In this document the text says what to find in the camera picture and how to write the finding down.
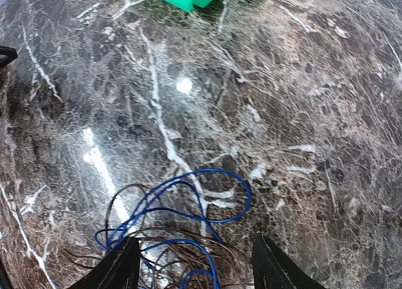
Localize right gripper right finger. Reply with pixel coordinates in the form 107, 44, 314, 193
251, 234, 325, 289

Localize black front rail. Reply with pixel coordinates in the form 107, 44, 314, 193
0, 46, 18, 68

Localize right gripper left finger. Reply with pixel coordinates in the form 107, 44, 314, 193
70, 237, 141, 289

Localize dark blue cable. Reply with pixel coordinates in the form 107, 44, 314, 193
94, 168, 253, 289

